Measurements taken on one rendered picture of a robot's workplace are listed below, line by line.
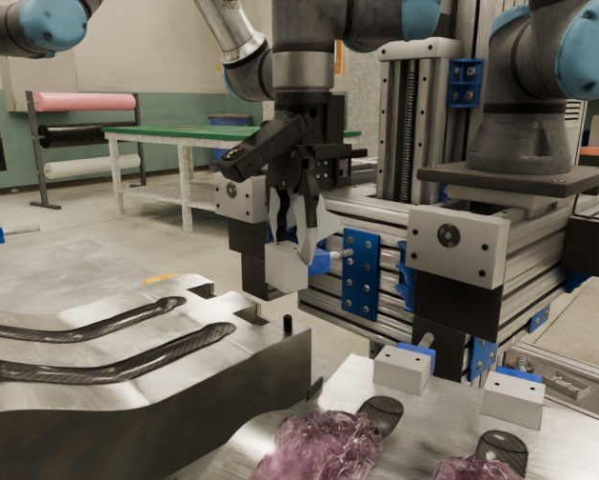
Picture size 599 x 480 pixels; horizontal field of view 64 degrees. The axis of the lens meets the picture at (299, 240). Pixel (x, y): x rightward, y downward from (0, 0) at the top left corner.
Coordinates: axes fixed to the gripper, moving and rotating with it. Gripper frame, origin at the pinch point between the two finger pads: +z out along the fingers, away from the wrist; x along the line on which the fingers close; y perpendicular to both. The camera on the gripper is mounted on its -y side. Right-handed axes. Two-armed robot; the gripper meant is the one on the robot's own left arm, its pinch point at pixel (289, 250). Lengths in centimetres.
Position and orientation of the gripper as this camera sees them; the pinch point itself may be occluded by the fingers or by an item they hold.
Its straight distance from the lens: 63.0
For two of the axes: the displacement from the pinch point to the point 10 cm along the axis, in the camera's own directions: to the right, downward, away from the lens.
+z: 0.0, 9.6, 2.7
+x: -5.7, -2.3, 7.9
